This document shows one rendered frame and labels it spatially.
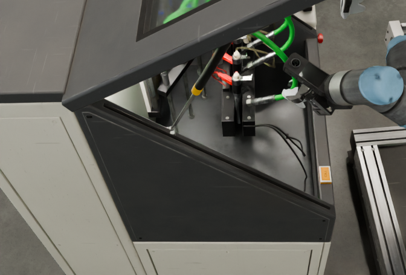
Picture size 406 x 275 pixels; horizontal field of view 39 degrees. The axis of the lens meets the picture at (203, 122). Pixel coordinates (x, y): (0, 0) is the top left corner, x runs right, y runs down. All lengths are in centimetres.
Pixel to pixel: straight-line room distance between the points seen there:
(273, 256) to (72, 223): 61
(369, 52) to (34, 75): 231
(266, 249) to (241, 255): 9
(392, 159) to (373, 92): 144
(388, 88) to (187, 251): 87
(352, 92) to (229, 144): 70
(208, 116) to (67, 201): 59
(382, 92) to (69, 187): 79
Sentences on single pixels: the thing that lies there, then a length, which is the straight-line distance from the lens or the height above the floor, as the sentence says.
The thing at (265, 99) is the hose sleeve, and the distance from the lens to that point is 149.
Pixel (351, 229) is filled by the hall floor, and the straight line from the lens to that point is 261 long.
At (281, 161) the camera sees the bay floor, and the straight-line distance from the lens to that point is 178.
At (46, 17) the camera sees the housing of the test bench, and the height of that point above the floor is 150.
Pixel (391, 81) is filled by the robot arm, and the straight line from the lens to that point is 117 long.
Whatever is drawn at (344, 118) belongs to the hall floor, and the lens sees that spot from 292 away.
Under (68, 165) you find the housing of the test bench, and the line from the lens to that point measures 138.
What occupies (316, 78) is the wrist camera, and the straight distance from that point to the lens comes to 130.
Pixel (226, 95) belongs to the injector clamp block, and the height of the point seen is 98.
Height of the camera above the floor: 234
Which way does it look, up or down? 54 degrees down
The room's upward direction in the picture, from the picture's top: 8 degrees counter-clockwise
